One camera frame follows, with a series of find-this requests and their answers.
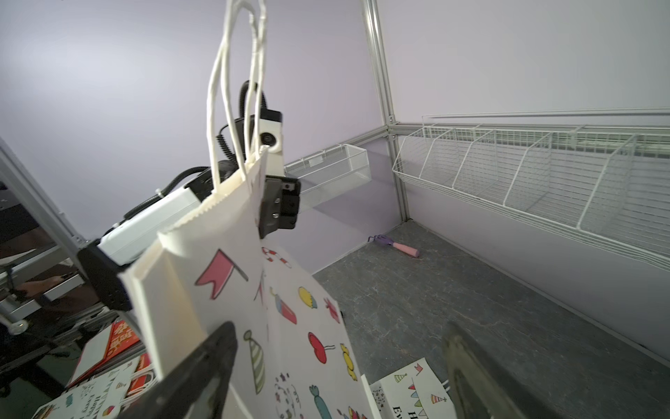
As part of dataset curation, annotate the flat paper bags stack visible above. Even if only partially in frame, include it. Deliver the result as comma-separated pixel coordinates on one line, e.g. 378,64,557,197
32,354,156,419

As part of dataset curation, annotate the purple object at back left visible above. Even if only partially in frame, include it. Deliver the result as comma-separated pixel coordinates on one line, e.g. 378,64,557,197
367,235,420,258

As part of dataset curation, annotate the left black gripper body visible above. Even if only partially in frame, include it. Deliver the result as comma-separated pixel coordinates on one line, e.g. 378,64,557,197
258,176,301,239

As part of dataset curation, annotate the white wire wall shelf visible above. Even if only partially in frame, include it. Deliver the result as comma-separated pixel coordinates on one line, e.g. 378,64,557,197
390,115,669,270

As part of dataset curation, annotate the left black corrugated cable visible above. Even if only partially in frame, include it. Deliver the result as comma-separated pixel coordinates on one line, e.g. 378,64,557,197
216,80,269,163

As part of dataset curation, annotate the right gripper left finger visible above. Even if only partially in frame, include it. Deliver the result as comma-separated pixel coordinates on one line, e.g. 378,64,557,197
120,321,238,419

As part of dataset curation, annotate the white party paper bag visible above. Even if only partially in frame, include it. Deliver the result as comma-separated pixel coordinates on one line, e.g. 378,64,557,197
370,358,457,419

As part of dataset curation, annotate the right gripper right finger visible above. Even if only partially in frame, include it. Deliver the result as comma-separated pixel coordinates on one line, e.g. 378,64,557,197
442,322,559,418

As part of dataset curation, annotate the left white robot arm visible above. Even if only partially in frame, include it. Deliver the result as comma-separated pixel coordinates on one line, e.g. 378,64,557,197
78,109,301,312

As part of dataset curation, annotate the white wire basket on left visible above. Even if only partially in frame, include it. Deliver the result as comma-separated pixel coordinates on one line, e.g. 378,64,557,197
284,144,372,212

